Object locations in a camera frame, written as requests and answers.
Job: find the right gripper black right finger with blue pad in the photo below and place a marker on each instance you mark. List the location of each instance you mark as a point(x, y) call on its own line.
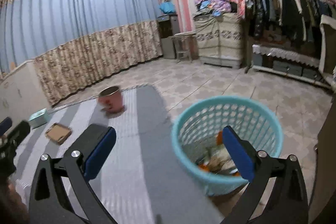
point(287, 202)

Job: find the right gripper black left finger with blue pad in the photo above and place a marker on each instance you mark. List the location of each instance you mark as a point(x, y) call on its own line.
point(61, 192)

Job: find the trash inside basket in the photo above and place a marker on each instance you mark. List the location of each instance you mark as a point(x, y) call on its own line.
point(217, 160)

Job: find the dark wooden cabinet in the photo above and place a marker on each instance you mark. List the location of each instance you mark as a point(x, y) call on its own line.
point(322, 202)

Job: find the teal tissue box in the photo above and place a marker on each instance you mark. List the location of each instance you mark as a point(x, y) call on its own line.
point(39, 118)

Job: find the small brown box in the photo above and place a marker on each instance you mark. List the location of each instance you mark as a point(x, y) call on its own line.
point(58, 133)

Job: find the grey striped table cloth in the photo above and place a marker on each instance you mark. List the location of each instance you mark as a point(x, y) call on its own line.
point(141, 180)

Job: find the pink cup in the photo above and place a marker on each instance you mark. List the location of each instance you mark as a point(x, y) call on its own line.
point(111, 99)

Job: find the light blue plastic basket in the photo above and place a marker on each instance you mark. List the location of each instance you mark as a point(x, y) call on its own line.
point(197, 128)

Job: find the blue floral curtain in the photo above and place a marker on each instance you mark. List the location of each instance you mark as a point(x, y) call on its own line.
point(75, 43)

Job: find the low bench with lace cover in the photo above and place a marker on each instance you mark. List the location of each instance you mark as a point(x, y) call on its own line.
point(288, 64)

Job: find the white framed dark screen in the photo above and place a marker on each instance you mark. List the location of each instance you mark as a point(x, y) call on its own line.
point(328, 47)

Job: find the cloth covered cabinet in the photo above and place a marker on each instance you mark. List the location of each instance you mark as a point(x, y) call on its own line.
point(220, 39)

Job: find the clothes rack with dark clothes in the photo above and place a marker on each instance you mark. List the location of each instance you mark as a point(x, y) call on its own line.
point(287, 24)

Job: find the small metal stool table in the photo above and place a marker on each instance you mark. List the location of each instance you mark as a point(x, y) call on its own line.
point(185, 44)

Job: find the grey water dispenser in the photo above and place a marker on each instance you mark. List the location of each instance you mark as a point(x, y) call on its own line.
point(168, 26)

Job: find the blue bag with plant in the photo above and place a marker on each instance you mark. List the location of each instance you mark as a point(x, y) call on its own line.
point(167, 7)

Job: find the pile of colourful clothes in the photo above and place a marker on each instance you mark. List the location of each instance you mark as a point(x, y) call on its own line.
point(214, 7)

